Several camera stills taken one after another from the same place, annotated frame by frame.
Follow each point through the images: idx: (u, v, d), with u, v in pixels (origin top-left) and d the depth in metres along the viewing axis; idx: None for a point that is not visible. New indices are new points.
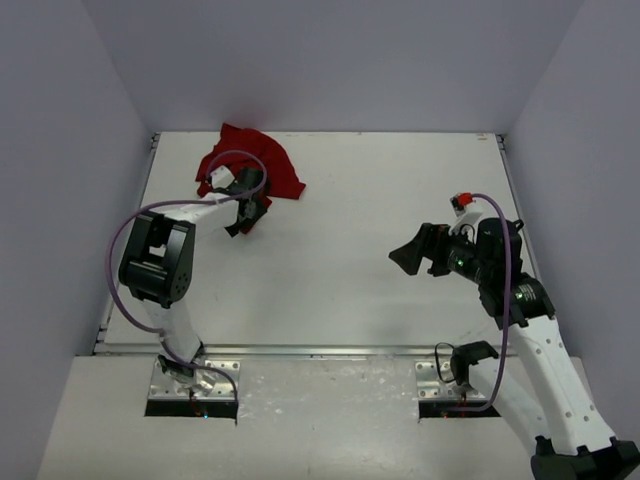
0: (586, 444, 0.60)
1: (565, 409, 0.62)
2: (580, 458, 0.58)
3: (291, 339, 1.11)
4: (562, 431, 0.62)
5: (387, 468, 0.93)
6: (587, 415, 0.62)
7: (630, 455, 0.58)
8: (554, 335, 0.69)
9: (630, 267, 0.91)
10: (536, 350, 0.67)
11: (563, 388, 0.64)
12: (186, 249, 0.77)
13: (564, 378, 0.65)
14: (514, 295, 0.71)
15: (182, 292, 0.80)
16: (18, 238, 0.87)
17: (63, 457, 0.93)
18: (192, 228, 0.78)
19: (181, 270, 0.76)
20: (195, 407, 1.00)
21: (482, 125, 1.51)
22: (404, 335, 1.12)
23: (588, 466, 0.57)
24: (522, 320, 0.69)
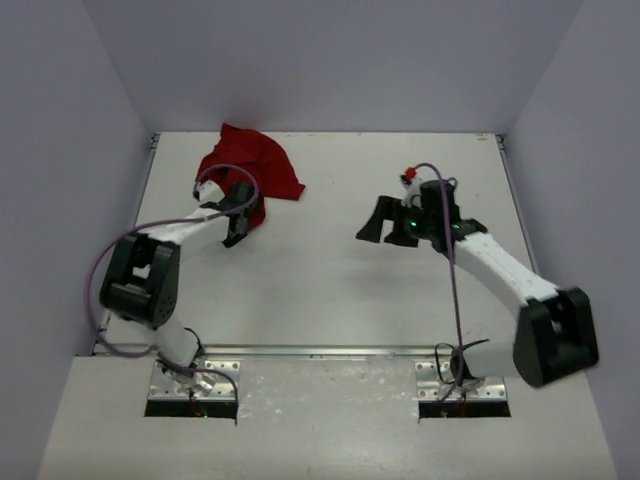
0: (538, 299, 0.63)
1: (509, 280, 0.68)
2: (531, 306, 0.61)
3: (291, 339, 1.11)
4: (515, 301, 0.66)
5: (387, 468, 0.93)
6: (530, 280, 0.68)
7: (579, 297, 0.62)
8: (489, 240, 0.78)
9: (628, 267, 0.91)
10: (476, 252, 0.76)
11: (504, 268, 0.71)
12: (172, 267, 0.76)
13: (503, 262, 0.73)
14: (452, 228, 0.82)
15: (171, 311, 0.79)
16: (17, 237, 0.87)
17: (64, 456, 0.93)
18: (175, 249, 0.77)
19: (164, 294, 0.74)
20: (195, 407, 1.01)
21: (482, 125, 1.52)
22: (404, 335, 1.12)
23: (538, 309, 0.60)
24: (460, 235, 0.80)
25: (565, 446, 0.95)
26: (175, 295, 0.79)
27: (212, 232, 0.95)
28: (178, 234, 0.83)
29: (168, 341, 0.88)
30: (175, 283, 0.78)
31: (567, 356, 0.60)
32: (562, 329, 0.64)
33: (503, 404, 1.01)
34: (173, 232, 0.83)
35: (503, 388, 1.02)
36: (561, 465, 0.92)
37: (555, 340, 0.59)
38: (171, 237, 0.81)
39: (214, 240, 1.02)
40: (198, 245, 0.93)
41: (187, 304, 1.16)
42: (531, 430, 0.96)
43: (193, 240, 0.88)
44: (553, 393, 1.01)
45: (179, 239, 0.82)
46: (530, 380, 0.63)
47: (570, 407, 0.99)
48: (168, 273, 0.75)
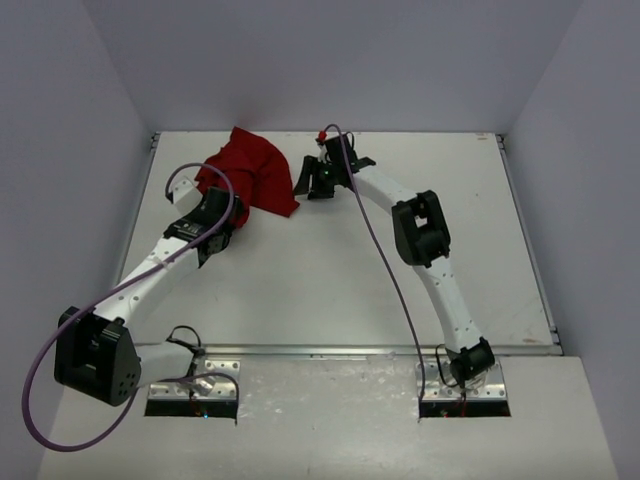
0: (404, 203, 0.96)
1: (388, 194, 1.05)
2: (399, 207, 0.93)
3: (291, 339, 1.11)
4: (391, 204, 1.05)
5: (387, 467, 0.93)
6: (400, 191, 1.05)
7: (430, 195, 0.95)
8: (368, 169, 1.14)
9: (628, 267, 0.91)
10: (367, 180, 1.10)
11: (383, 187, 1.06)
12: (129, 350, 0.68)
13: (381, 181, 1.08)
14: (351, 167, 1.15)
15: (133, 387, 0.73)
16: (17, 237, 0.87)
17: (63, 457, 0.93)
18: (124, 333, 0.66)
19: (123, 375, 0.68)
20: (195, 407, 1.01)
21: (482, 125, 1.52)
22: (404, 334, 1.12)
23: (400, 207, 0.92)
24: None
25: (565, 446, 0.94)
26: (138, 367, 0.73)
27: (212, 245, 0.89)
28: (153, 278, 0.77)
29: (159, 365, 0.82)
30: (136, 359, 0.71)
31: (430, 239, 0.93)
32: (427, 221, 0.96)
33: (504, 403, 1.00)
34: (147, 275, 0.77)
35: (503, 388, 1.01)
36: (561, 465, 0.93)
37: (416, 228, 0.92)
38: (142, 291, 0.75)
39: (224, 246, 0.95)
40: (197, 261, 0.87)
41: (187, 304, 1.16)
42: (531, 431, 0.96)
43: (175, 274, 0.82)
44: (553, 393, 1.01)
45: (150, 289, 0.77)
46: (408, 261, 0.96)
47: (570, 406, 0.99)
48: (123, 357, 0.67)
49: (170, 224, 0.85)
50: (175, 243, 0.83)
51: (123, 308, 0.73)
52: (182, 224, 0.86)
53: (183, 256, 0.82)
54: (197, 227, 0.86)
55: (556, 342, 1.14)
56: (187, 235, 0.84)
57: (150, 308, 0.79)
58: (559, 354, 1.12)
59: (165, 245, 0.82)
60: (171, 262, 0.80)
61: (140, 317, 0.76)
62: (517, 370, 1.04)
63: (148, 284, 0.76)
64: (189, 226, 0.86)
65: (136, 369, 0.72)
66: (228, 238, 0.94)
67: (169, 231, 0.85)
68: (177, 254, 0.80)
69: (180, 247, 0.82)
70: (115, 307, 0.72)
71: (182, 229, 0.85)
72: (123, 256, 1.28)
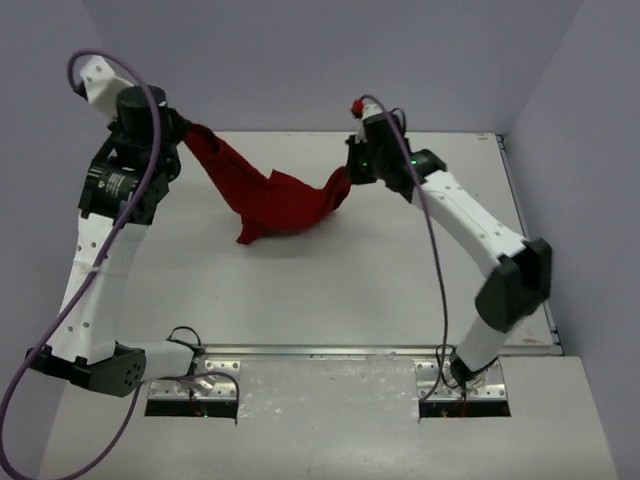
0: (509, 257, 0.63)
1: (480, 232, 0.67)
2: (502, 264, 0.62)
3: (291, 339, 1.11)
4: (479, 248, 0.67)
5: (387, 467, 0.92)
6: (498, 232, 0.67)
7: (541, 246, 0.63)
8: (452, 183, 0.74)
9: (628, 264, 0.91)
10: (440, 197, 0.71)
11: (473, 218, 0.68)
12: (114, 365, 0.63)
13: (472, 211, 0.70)
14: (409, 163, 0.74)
15: (141, 367, 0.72)
16: (17, 235, 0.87)
17: (63, 458, 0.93)
18: (94, 370, 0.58)
19: (122, 376, 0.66)
20: (195, 407, 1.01)
21: (481, 125, 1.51)
22: (405, 334, 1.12)
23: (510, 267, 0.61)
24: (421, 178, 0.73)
25: (565, 447, 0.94)
26: (138, 353, 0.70)
27: (156, 188, 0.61)
28: (95, 290, 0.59)
29: (163, 361, 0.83)
30: (128, 358, 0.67)
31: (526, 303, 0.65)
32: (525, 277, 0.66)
33: (504, 404, 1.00)
34: (87, 288, 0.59)
35: (503, 388, 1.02)
36: (562, 465, 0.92)
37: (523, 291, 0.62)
38: (91, 312, 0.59)
39: (176, 172, 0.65)
40: (147, 216, 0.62)
41: (187, 305, 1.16)
42: (531, 431, 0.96)
43: (131, 251, 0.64)
44: (553, 393, 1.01)
45: (100, 300, 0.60)
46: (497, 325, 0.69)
47: (571, 406, 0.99)
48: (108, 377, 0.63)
49: (83, 187, 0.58)
50: (101, 220, 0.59)
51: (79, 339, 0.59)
52: (96, 181, 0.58)
53: (127, 232, 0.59)
54: (120, 177, 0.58)
55: (556, 342, 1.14)
56: (110, 197, 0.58)
57: (117, 307, 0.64)
58: (560, 354, 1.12)
59: (88, 232, 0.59)
60: (104, 261, 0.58)
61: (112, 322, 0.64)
62: (516, 366, 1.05)
63: (92, 301, 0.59)
64: (106, 180, 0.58)
65: (137, 360, 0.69)
66: (173, 164, 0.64)
67: (85, 200, 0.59)
68: (103, 249, 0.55)
69: (106, 229, 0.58)
70: (72, 342, 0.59)
71: (100, 189, 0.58)
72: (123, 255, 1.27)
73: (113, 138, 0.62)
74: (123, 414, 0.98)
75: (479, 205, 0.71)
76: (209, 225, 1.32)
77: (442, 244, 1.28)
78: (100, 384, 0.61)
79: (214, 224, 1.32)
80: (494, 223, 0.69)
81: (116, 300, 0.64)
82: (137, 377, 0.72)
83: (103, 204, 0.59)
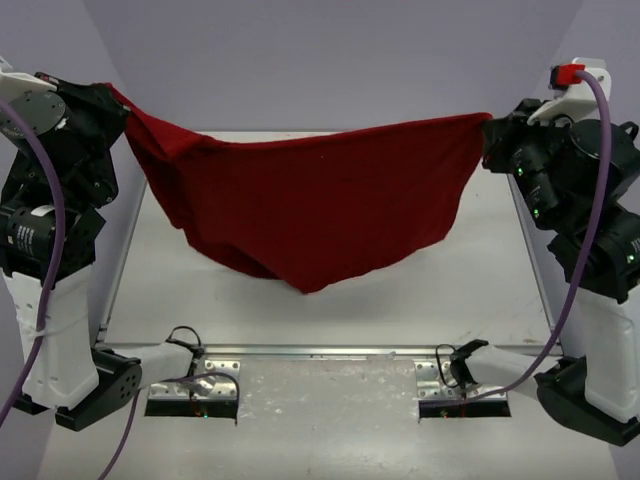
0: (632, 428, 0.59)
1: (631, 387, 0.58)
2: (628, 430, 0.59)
3: (290, 340, 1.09)
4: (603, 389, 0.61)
5: (387, 468, 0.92)
6: None
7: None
8: None
9: None
10: (626, 327, 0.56)
11: (633, 355, 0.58)
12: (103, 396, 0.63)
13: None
14: (625, 258, 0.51)
15: (140, 372, 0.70)
16: None
17: (63, 459, 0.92)
18: (74, 420, 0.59)
19: (115, 394, 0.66)
20: (195, 407, 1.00)
21: None
22: (404, 336, 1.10)
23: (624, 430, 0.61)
24: (624, 294, 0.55)
25: (566, 449, 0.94)
26: (133, 364, 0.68)
27: (82, 229, 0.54)
28: (49, 351, 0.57)
29: (161, 366, 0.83)
30: (120, 378, 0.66)
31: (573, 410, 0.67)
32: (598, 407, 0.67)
33: (504, 404, 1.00)
34: (39, 348, 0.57)
35: (503, 388, 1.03)
36: (562, 465, 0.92)
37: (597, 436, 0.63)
38: (54, 366, 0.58)
39: (112, 194, 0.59)
40: (85, 257, 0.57)
41: (187, 306, 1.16)
42: (531, 432, 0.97)
43: (80, 295, 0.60)
44: None
45: (61, 354, 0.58)
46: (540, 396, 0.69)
47: None
48: (97, 407, 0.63)
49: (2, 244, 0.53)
50: (26, 278, 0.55)
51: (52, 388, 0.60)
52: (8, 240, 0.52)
53: (55, 289, 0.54)
54: (28, 229, 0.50)
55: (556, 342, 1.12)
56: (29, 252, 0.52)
57: (84, 345, 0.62)
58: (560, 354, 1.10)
59: (21, 293, 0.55)
60: (47, 322, 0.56)
61: (87, 359, 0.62)
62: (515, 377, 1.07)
63: (51, 358, 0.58)
64: (15, 233, 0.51)
65: (133, 372, 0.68)
66: (106, 186, 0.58)
67: (2, 255, 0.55)
68: (40, 311, 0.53)
69: (35, 289, 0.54)
70: (49, 391, 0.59)
71: (13, 245, 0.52)
72: (123, 254, 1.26)
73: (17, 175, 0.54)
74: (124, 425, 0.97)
75: None
76: None
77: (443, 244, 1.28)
78: (90, 415, 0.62)
79: None
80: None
81: (76, 338, 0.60)
82: (136, 384, 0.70)
83: (24, 258, 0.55)
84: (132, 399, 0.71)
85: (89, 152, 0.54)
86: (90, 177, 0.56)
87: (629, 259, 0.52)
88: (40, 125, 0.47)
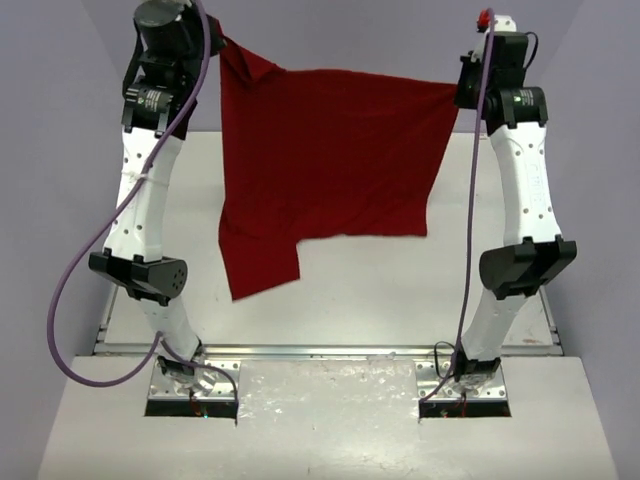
0: (529, 247, 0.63)
1: (523, 207, 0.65)
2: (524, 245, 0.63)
3: (292, 340, 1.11)
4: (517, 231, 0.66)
5: (387, 468, 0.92)
6: (542, 215, 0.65)
7: (569, 248, 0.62)
8: (539, 140, 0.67)
9: (624, 261, 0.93)
10: (516, 152, 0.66)
11: (528, 184, 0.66)
12: (162, 263, 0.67)
13: (534, 178, 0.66)
14: (512, 99, 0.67)
15: (185, 272, 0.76)
16: (22, 235, 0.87)
17: (63, 458, 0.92)
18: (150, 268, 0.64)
19: (173, 270, 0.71)
20: (195, 407, 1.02)
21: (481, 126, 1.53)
22: (408, 334, 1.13)
23: (531, 252, 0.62)
24: (512, 121, 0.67)
25: (565, 447, 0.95)
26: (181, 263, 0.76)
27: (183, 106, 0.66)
28: (145, 194, 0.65)
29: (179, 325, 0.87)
30: (177, 262, 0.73)
31: (526, 274, 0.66)
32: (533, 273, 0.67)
33: (503, 404, 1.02)
34: (137, 194, 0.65)
35: (503, 388, 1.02)
36: (563, 464, 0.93)
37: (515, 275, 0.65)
38: (142, 215, 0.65)
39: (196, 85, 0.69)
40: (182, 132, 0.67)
41: (187, 306, 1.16)
42: (530, 429, 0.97)
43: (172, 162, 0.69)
44: (553, 395, 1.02)
45: (149, 207, 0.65)
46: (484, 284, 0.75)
47: (571, 406, 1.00)
48: (158, 269, 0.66)
49: (124, 104, 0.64)
50: (143, 132, 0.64)
51: (136, 241, 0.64)
52: (135, 98, 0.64)
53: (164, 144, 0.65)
54: (155, 95, 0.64)
55: (556, 342, 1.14)
56: (148, 112, 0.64)
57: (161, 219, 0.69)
58: (560, 353, 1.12)
59: (135, 142, 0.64)
60: (150, 170, 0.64)
61: (158, 231, 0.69)
62: (523, 375, 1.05)
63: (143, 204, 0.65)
64: (145, 96, 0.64)
65: (182, 266, 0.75)
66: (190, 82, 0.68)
67: (127, 113, 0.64)
68: (152, 155, 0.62)
69: (151, 138, 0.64)
70: (130, 243, 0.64)
71: (140, 105, 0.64)
72: None
73: (140, 59, 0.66)
74: (125, 427, 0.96)
75: (545, 175, 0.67)
76: (209, 224, 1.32)
77: (443, 245, 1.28)
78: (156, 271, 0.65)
79: (213, 224, 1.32)
80: (547, 203, 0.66)
81: (158, 210, 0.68)
82: (182, 283, 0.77)
83: (143, 118, 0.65)
84: (172, 299, 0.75)
85: (184, 53, 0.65)
86: (181, 71, 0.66)
87: (517, 100, 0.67)
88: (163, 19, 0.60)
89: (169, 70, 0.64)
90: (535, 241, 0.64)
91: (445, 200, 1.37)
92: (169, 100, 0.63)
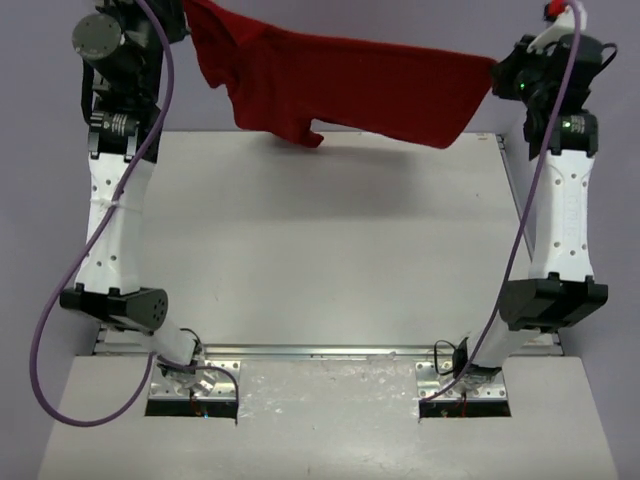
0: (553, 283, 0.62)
1: (555, 240, 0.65)
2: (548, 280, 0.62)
3: (292, 339, 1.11)
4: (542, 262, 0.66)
5: (387, 468, 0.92)
6: (574, 251, 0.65)
7: (598, 292, 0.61)
8: (582, 172, 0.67)
9: (623, 260, 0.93)
10: (556, 181, 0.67)
11: (565, 220, 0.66)
12: (141, 295, 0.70)
13: (571, 212, 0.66)
14: (561, 125, 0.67)
15: (164, 302, 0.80)
16: (22, 234, 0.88)
17: (63, 458, 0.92)
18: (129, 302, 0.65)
19: (153, 301, 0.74)
20: (195, 407, 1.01)
21: (481, 126, 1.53)
22: (408, 333, 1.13)
23: (554, 288, 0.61)
24: (556, 149, 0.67)
25: (564, 447, 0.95)
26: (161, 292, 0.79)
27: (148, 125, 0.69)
28: (116, 224, 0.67)
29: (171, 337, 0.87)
30: (156, 291, 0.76)
31: (549, 311, 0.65)
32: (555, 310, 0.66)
33: (504, 404, 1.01)
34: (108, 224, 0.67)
35: (503, 388, 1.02)
36: (563, 464, 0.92)
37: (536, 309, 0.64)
38: (115, 245, 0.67)
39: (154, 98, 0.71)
40: (151, 153, 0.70)
41: (188, 306, 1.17)
42: (530, 429, 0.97)
43: (142, 188, 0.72)
44: (553, 395, 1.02)
45: (122, 236, 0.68)
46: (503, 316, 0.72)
47: (571, 406, 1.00)
48: (136, 298, 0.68)
49: (89, 130, 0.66)
50: (110, 156, 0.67)
51: (110, 273, 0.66)
52: (101, 125, 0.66)
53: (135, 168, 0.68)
54: (121, 120, 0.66)
55: (556, 342, 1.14)
56: (115, 136, 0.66)
57: (135, 248, 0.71)
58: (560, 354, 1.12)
59: (103, 170, 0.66)
60: (122, 198, 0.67)
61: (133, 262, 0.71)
62: (523, 375, 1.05)
63: (114, 234, 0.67)
64: (110, 121, 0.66)
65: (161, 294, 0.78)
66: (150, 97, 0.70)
67: (91, 139, 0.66)
68: (122, 181, 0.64)
69: (121, 165, 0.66)
70: (103, 274, 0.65)
71: (105, 130, 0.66)
72: None
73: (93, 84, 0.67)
74: (125, 427, 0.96)
75: (584, 210, 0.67)
76: (209, 223, 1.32)
77: (444, 245, 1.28)
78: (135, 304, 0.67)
79: (212, 224, 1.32)
80: (581, 239, 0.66)
81: (131, 237, 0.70)
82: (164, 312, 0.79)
83: (109, 141, 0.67)
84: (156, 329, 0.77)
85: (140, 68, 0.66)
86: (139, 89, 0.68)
87: (566, 126, 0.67)
88: (108, 43, 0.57)
89: (129, 96, 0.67)
90: (562, 277, 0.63)
91: (445, 200, 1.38)
92: (136, 124, 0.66)
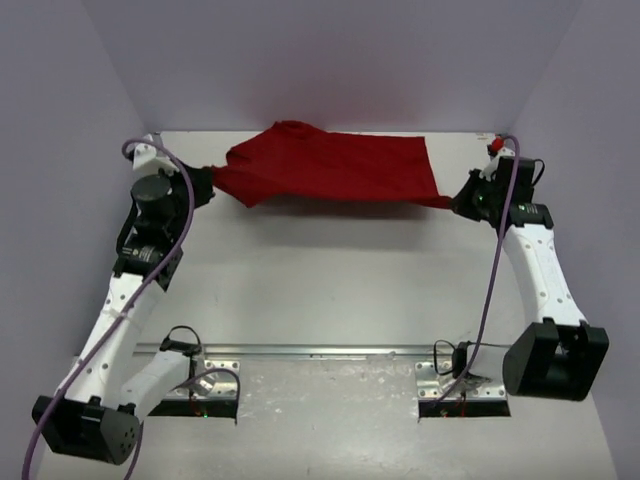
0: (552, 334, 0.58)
1: (540, 290, 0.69)
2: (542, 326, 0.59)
3: (292, 339, 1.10)
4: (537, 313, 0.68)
5: (387, 467, 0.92)
6: (561, 298, 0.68)
7: (598, 337, 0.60)
8: (546, 239, 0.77)
9: (627, 262, 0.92)
10: (526, 245, 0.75)
11: (546, 276, 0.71)
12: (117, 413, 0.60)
13: (548, 267, 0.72)
14: (517, 207, 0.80)
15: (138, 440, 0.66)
16: (17, 238, 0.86)
17: (62, 461, 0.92)
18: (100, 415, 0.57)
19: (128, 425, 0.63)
20: (195, 407, 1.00)
21: (482, 125, 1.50)
22: (408, 334, 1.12)
23: (552, 331, 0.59)
24: (518, 222, 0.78)
25: (564, 447, 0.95)
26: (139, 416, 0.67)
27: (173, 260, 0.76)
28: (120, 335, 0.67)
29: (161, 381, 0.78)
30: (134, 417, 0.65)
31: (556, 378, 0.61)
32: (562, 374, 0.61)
33: (503, 404, 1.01)
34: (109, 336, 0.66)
35: (503, 388, 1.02)
36: (562, 464, 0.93)
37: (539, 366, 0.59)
38: (112, 356, 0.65)
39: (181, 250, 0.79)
40: (165, 281, 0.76)
41: (187, 307, 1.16)
42: (530, 429, 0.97)
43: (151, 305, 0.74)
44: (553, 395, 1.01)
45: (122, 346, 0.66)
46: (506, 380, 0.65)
47: (570, 406, 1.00)
48: (113, 415, 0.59)
49: (118, 256, 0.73)
50: (131, 276, 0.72)
51: (98, 382, 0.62)
52: (129, 253, 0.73)
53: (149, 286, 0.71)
54: (148, 252, 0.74)
55: None
56: (140, 263, 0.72)
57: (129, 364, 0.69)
58: None
59: (121, 284, 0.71)
60: (131, 308, 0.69)
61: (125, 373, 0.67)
62: None
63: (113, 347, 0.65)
64: (140, 253, 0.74)
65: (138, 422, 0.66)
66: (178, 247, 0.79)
67: (119, 262, 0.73)
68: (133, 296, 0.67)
69: (137, 282, 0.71)
70: (94, 383, 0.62)
71: (133, 257, 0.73)
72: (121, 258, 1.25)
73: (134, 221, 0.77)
74: None
75: (558, 267, 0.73)
76: (207, 224, 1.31)
77: (444, 245, 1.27)
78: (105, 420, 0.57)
79: (211, 224, 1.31)
80: (564, 290, 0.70)
81: (133, 339, 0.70)
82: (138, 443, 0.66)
83: (133, 264, 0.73)
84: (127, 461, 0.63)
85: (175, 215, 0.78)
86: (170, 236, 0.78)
87: (521, 208, 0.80)
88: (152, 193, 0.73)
89: (160, 236, 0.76)
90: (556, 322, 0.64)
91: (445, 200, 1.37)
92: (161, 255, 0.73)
